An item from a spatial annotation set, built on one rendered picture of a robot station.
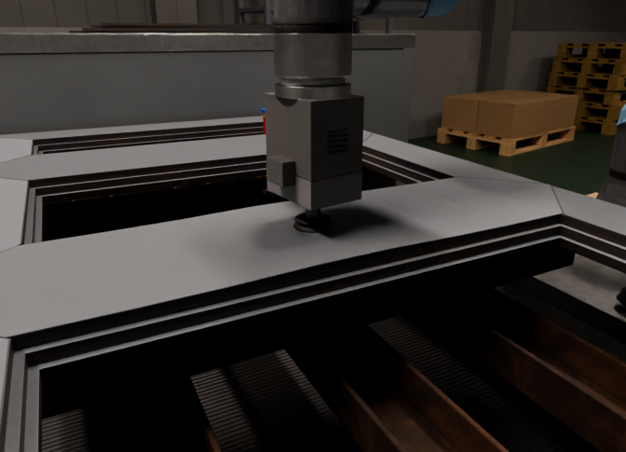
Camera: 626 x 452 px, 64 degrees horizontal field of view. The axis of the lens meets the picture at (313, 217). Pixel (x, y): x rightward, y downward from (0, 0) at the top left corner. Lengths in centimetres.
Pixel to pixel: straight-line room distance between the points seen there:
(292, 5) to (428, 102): 521
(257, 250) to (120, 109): 84
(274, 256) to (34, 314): 20
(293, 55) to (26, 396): 33
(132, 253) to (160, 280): 7
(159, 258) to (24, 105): 83
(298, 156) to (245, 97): 87
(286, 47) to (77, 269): 27
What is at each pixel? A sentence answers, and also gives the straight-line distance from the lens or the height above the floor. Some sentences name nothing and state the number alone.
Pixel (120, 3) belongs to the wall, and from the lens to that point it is 408.
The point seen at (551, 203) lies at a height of 85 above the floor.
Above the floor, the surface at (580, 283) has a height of 68.
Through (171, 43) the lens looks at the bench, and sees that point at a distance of 128.
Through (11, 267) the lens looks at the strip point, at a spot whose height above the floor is 85.
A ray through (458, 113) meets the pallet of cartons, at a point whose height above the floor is 32.
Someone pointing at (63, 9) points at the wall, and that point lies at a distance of 402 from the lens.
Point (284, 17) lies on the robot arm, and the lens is 47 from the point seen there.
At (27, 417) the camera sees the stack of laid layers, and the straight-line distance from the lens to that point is 37.
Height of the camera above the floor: 104
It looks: 20 degrees down
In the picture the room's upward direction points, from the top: straight up
